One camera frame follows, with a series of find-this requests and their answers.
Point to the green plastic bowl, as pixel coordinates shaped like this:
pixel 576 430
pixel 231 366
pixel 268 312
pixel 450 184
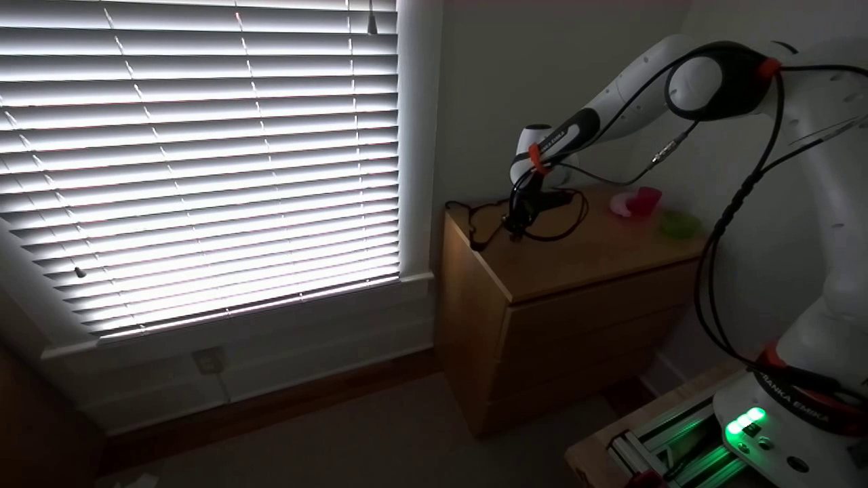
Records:
pixel 680 224

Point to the wooden robot mount table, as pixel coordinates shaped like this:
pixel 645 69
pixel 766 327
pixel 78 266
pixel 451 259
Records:
pixel 653 443

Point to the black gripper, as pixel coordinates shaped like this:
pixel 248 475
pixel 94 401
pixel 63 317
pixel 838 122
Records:
pixel 526 194

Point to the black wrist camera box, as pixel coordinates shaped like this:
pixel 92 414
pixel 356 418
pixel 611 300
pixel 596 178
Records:
pixel 557 198

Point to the large wooden dresser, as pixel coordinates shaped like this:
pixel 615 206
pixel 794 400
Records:
pixel 561 327

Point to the black clothes hanger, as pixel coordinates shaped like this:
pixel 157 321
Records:
pixel 474 225

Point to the white wall outlet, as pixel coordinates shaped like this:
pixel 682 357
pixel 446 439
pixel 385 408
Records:
pixel 210 362

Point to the pink curved toy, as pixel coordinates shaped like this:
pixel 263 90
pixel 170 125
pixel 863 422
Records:
pixel 626 203

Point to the small red object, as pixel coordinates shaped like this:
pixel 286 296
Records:
pixel 648 202

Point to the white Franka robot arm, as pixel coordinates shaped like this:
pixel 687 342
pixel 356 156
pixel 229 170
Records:
pixel 815 180

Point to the white window blinds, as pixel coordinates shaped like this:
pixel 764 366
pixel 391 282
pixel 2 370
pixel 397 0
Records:
pixel 199 153

